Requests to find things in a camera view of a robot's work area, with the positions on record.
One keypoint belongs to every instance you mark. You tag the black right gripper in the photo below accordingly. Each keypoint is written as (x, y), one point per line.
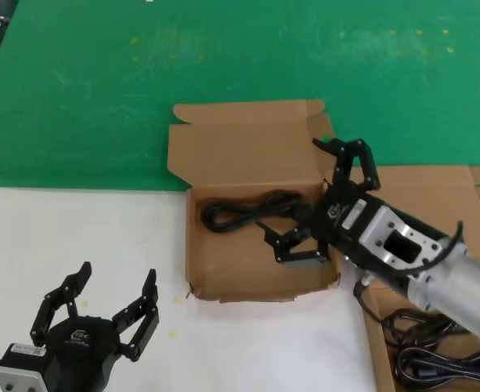
(334, 220)

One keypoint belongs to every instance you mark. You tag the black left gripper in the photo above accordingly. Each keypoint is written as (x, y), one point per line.
(81, 351)

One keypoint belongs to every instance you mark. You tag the open cardboard box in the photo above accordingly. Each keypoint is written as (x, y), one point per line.
(240, 163)

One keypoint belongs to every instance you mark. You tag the green table mat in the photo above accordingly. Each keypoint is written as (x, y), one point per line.
(101, 102)

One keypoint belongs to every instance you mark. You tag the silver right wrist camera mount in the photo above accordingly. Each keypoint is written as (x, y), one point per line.
(376, 232)

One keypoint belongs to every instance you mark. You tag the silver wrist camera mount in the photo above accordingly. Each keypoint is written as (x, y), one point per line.
(15, 377)
(376, 232)

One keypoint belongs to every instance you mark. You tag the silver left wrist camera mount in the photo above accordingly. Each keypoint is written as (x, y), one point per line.
(15, 377)

